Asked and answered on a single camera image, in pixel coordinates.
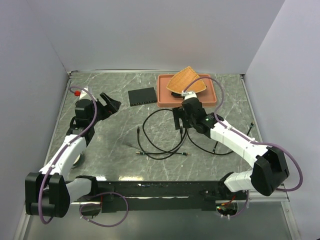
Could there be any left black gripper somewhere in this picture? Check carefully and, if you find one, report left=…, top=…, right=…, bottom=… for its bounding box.
left=89, top=92, right=121, bottom=126

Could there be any long black ethernet cable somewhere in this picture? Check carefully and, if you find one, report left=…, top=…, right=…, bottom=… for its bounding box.
left=142, top=108, right=255, bottom=160

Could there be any black network switch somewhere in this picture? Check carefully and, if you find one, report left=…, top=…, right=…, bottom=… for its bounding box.
left=128, top=87, right=157, bottom=107

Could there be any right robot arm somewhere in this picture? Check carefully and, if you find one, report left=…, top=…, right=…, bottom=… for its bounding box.
left=172, top=97, right=290, bottom=200

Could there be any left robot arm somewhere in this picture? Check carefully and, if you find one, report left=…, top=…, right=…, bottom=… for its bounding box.
left=25, top=89, right=121, bottom=219

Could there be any woven bamboo basket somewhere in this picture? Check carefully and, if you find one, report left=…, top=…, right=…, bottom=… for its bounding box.
left=166, top=66, right=207, bottom=94

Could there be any white tape roll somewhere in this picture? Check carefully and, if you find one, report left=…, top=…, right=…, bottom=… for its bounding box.
left=71, top=154, right=84, bottom=169

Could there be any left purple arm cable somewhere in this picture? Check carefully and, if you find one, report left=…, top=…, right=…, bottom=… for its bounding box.
left=37, top=86, right=129, bottom=228

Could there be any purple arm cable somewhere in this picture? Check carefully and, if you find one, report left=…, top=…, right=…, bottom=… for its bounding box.
left=182, top=76, right=304, bottom=219
left=37, top=86, right=129, bottom=228

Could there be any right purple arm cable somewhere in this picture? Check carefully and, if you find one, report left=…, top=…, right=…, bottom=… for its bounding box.
left=182, top=76, right=304, bottom=219

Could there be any short black patch cable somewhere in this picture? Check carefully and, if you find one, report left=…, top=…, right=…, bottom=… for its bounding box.
left=135, top=150, right=192, bottom=157

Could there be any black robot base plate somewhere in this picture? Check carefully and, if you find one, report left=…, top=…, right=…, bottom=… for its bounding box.
left=78, top=180, right=247, bottom=213

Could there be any aluminium frame rail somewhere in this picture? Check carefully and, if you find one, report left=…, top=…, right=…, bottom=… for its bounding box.
left=14, top=192, right=300, bottom=240

